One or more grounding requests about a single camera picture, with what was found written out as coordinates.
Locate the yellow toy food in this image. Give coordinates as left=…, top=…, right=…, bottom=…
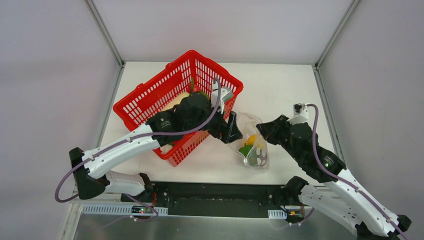
left=244, top=134, right=258, bottom=146

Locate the green toy pepper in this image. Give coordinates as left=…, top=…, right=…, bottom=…
left=238, top=144, right=253, bottom=158

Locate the clear dotted zip top bag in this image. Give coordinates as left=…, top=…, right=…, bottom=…
left=228, top=111, right=270, bottom=172

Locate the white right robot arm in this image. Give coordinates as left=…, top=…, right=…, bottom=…
left=256, top=115, right=412, bottom=240

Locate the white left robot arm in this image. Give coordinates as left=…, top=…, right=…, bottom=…
left=69, top=92, right=243, bottom=203

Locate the long white radish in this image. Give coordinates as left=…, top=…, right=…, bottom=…
left=161, top=92, right=190, bottom=111

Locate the green leafy sprig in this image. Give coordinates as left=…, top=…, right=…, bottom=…
left=189, top=76, right=210, bottom=99

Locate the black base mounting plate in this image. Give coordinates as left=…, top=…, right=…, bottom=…
left=120, top=181, right=352, bottom=220

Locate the red plastic shopping basket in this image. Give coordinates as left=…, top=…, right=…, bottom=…
left=113, top=50, right=243, bottom=166

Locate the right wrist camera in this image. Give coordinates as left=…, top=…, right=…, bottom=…
left=290, top=103, right=309, bottom=125

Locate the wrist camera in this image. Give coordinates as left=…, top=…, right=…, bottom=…
left=210, top=82, right=234, bottom=114
left=290, top=103, right=309, bottom=125

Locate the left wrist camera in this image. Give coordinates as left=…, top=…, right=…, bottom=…
left=210, top=82, right=234, bottom=114

